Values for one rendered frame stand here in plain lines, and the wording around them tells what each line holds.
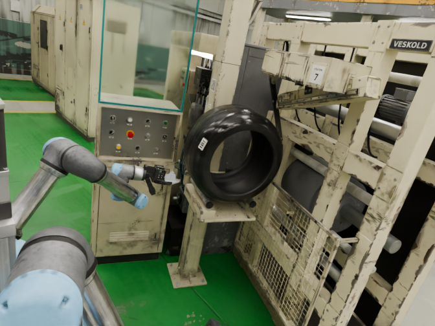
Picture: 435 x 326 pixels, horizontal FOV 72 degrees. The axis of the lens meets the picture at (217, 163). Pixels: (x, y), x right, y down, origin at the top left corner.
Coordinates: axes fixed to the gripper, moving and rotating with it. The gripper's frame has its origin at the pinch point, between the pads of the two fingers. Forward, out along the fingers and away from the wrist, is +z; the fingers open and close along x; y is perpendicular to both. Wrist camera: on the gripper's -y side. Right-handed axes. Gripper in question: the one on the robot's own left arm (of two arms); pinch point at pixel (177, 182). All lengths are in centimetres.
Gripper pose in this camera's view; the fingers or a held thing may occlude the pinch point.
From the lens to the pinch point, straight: 170.3
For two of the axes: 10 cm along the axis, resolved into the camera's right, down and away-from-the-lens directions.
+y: 3.0, -9.1, -3.0
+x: -3.4, -3.9, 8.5
